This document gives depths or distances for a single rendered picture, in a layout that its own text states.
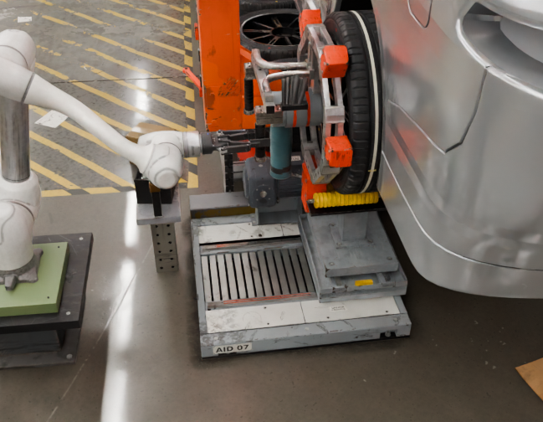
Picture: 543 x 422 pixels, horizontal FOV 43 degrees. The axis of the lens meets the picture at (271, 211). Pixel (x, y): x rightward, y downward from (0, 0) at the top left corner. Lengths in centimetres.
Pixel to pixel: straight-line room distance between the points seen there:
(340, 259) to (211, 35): 104
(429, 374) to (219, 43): 153
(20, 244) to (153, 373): 69
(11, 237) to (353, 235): 133
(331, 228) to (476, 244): 125
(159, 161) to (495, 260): 104
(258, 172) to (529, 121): 163
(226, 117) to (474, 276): 150
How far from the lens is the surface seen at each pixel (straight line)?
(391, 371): 273
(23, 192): 268
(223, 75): 293
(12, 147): 260
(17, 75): 228
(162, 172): 215
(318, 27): 252
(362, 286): 280
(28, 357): 287
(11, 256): 261
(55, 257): 274
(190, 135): 234
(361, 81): 226
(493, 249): 179
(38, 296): 260
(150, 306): 297
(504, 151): 161
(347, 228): 285
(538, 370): 286
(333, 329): 274
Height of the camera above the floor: 206
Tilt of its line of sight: 37 degrees down
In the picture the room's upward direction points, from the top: straight up
